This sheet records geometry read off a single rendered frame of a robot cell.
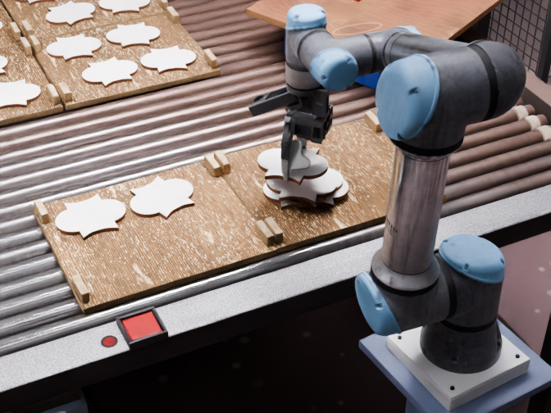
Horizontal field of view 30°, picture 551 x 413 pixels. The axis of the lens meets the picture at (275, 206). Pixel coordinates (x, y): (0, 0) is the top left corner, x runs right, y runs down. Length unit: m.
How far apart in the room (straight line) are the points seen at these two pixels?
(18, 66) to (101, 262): 0.83
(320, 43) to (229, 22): 1.10
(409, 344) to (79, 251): 0.68
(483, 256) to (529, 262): 1.79
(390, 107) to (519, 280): 2.06
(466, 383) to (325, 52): 0.65
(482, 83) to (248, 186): 0.87
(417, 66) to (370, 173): 0.84
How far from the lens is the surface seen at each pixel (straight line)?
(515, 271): 3.56
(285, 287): 2.03
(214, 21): 2.95
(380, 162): 2.35
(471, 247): 1.83
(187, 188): 2.24
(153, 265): 2.06
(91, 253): 2.11
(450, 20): 2.74
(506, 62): 1.55
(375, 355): 1.98
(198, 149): 2.42
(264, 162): 2.13
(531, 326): 3.37
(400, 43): 1.84
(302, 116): 2.03
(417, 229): 1.65
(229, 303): 2.00
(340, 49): 1.85
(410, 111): 1.48
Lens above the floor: 2.28
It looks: 38 degrees down
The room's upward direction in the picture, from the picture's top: 1 degrees clockwise
